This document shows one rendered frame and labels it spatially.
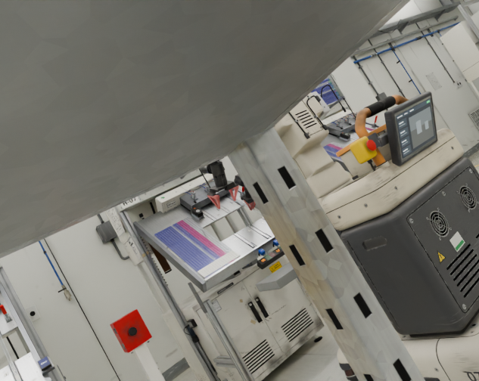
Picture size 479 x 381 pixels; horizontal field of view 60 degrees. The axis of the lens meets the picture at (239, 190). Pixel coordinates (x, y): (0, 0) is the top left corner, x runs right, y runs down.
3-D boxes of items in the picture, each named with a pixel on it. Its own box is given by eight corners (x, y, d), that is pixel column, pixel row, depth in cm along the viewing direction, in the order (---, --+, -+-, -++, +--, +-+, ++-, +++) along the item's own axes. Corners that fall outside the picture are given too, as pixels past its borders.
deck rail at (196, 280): (206, 290, 209) (205, 282, 206) (203, 292, 208) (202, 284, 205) (138, 228, 256) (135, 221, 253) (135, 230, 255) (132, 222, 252)
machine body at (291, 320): (330, 334, 263) (280, 249, 268) (247, 407, 226) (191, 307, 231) (278, 336, 318) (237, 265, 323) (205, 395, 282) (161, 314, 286)
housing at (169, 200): (225, 190, 289) (222, 173, 281) (164, 221, 263) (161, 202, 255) (217, 186, 294) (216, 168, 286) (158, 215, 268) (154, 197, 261)
